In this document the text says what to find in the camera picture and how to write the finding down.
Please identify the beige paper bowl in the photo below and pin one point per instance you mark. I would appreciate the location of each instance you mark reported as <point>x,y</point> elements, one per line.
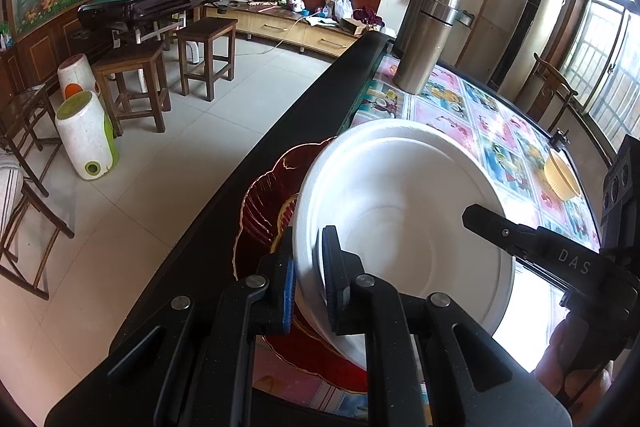
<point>562,177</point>

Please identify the person's right hand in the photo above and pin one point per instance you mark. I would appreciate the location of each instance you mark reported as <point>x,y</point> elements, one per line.
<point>552,357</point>

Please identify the black mahjong table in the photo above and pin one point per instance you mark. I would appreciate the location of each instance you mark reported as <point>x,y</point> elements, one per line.
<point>150,2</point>

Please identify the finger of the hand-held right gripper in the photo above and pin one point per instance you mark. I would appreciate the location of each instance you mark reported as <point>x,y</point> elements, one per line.
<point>500,232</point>

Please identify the striped seat cushion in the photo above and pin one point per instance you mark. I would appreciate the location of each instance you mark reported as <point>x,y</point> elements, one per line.
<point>9,197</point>

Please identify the dark wooden chair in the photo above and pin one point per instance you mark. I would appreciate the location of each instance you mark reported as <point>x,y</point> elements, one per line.
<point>20,99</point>

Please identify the black rimmed dining table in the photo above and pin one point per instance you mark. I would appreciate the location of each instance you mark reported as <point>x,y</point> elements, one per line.
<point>225,217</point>

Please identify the red glass plate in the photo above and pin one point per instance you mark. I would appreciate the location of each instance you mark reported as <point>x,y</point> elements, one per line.
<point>260,217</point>

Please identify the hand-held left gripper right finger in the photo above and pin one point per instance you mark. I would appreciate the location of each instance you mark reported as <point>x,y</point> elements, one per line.
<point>330,277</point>

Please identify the fruit print tablecloth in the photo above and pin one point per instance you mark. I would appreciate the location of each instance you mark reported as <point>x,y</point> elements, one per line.
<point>500,127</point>

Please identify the small black device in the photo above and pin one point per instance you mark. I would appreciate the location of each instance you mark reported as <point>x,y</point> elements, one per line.
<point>560,141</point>

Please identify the small cardboard box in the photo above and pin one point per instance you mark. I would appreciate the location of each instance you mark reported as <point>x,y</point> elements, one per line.
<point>352,27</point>

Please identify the white orange foam stool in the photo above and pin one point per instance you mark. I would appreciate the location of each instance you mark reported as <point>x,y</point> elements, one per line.
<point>75,72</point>

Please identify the dark red cloth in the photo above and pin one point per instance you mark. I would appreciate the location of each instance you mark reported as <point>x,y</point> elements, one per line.
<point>367,14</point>

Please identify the slim steel vacuum flask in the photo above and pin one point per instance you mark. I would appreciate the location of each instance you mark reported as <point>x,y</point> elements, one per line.
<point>415,57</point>

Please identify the white plastic bag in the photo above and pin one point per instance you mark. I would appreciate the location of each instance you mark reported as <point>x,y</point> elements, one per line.
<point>343,9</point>

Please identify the dark wooden stool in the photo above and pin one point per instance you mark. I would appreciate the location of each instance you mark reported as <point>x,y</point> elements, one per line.
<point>207,27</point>
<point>127,57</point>

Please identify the white paper bowl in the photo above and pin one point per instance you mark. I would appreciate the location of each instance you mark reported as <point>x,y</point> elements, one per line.
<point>400,207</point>

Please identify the brown wooden armchair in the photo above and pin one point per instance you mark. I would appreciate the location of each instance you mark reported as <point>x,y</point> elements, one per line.
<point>546,94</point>

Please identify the low wooden TV cabinet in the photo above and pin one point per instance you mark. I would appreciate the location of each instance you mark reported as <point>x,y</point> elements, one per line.
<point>270,27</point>

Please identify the window with metal grille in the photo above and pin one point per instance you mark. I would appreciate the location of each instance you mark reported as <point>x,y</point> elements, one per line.
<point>605,57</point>

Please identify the white green foam stool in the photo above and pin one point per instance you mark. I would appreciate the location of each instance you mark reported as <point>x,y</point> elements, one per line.
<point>85,137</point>

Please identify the standing air conditioner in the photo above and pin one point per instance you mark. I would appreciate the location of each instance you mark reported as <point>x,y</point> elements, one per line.
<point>545,22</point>

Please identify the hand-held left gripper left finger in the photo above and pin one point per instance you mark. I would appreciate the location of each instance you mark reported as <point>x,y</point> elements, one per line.
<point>287,297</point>

